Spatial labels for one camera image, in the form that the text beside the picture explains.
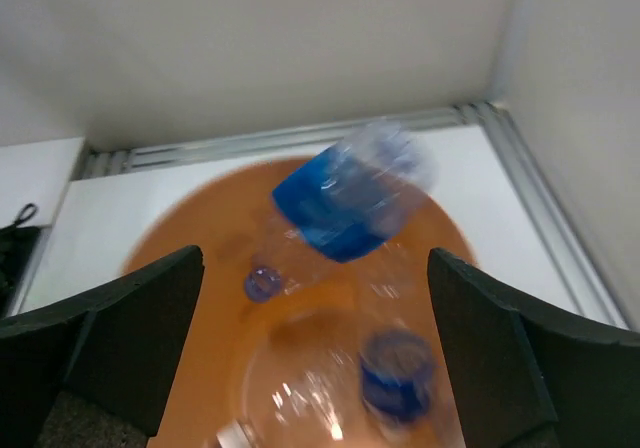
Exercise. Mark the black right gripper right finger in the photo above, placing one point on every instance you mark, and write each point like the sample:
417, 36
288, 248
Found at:
526, 373

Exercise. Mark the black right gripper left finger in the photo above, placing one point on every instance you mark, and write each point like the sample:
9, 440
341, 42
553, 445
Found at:
96, 369

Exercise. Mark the small blue label bottle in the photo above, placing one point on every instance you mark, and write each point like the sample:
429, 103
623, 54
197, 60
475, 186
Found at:
335, 396

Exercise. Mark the clear bottle blue label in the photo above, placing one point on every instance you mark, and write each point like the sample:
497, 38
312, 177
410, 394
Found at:
338, 207

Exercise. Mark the orange plastic bin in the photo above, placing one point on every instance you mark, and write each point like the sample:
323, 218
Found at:
228, 332

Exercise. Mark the aluminium frame rail left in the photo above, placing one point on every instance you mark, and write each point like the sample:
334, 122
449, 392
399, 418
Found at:
586, 287

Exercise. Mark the aluminium frame rail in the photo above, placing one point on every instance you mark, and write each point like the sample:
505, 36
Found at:
93, 163
586, 287

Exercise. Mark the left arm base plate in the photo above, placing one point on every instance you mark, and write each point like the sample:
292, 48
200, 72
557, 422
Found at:
18, 243

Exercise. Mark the aluminium frame rail back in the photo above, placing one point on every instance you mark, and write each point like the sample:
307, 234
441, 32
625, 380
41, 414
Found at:
93, 163

